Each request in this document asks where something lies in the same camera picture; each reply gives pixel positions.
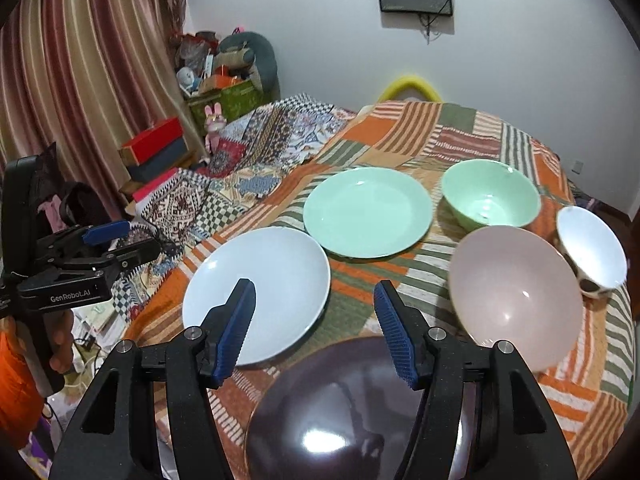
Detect white plate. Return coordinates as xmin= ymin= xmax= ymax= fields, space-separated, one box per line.
xmin=182 ymin=226 xmax=331 ymax=367

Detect red and white book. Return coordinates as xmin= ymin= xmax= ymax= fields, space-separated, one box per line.
xmin=131 ymin=169 xmax=182 ymax=207

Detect light green bowl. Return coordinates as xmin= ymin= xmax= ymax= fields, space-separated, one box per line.
xmin=441 ymin=159 xmax=541 ymax=233

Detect pink bunny toy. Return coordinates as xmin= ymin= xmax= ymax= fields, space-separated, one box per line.
xmin=203 ymin=102 xmax=227 ymax=153

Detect light green plate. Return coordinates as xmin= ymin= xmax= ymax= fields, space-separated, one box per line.
xmin=303 ymin=167 xmax=433 ymax=261

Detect pink bowl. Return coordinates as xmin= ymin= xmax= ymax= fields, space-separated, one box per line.
xmin=449 ymin=226 xmax=584 ymax=372

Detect orange striped patchwork blanket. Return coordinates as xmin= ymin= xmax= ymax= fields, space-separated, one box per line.
xmin=122 ymin=101 xmax=633 ymax=480

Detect person's left forearm orange sleeve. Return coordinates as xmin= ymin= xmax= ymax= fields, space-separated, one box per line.
xmin=0 ymin=317 xmax=43 ymax=453

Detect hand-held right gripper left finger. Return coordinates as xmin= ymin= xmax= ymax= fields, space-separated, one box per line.
xmin=50 ymin=278 xmax=258 ymax=480

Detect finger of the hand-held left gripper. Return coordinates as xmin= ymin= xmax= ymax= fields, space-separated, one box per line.
xmin=64 ymin=238 xmax=164 ymax=273
xmin=41 ymin=219 xmax=132 ymax=262

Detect dark brown plate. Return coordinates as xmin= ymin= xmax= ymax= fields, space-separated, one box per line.
xmin=244 ymin=336 xmax=501 ymax=480

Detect patterned patchwork blanket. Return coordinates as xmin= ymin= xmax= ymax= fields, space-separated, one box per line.
xmin=112 ymin=92 xmax=358 ymax=331

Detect dark grey box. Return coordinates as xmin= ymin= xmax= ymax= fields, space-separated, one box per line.
xmin=127 ymin=139 xmax=190 ymax=182

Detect black cable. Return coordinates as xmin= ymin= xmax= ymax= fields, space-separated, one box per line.
xmin=419 ymin=13 xmax=442 ymax=44

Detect dark cloth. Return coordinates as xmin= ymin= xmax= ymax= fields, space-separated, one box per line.
xmin=37 ymin=142 xmax=109 ymax=234

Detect white papers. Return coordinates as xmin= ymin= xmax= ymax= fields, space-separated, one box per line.
xmin=74 ymin=300 xmax=127 ymax=348

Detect yellow padded hoop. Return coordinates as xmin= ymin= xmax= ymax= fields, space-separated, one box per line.
xmin=378 ymin=75 xmax=441 ymax=104

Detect striped brown curtain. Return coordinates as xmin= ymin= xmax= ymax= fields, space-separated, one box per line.
xmin=0 ymin=0 xmax=193 ymax=211

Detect green cardboard box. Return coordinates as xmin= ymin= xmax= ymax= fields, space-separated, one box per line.
xmin=189 ymin=82 xmax=263 ymax=122

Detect white bowl brown spots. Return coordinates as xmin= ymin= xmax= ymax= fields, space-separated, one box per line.
xmin=556 ymin=206 xmax=629 ymax=300

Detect red box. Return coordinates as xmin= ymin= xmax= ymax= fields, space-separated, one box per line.
xmin=122 ymin=117 xmax=184 ymax=164

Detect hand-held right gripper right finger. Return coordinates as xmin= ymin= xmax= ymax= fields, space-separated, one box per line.
xmin=373 ymin=280 xmax=576 ymax=480

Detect person's left hand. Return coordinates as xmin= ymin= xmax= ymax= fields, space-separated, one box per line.
xmin=50 ymin=309 xmax=77 ymax=370

